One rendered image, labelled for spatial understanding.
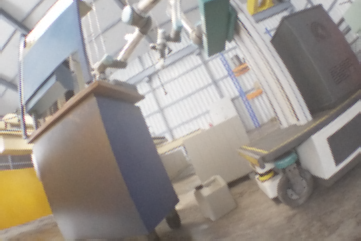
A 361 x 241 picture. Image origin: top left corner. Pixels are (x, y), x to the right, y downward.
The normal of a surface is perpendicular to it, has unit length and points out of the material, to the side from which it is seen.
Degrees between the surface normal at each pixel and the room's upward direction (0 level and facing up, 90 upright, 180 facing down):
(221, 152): 90
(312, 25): 90
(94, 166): 90
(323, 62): 90
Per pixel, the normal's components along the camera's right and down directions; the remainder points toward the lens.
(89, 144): -0.31, -0.11
